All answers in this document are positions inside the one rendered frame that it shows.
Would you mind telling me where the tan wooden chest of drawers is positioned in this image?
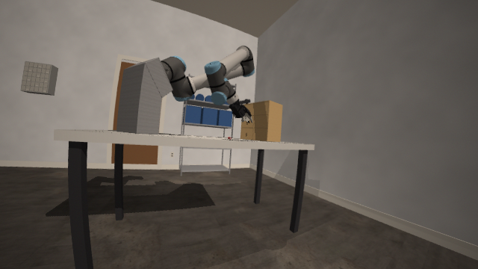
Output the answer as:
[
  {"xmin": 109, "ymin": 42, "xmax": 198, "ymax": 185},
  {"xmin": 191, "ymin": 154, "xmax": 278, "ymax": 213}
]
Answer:
[{"xmin": 241, "ymin": 100, "xmax": 282, "ymax": 142}]

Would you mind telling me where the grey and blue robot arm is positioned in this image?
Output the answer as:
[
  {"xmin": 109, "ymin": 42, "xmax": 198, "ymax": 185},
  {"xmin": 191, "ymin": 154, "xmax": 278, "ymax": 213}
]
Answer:
[{"xmin": 161, "ymin": 46, "xmax": 255, "ymax": 105}]

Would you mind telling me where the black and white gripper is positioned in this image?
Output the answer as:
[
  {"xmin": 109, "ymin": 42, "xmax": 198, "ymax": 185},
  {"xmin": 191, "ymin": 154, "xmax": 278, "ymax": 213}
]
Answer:
[{"xmin": 229, "ymin": 99, "xmax": 253, "ymax": 123}]

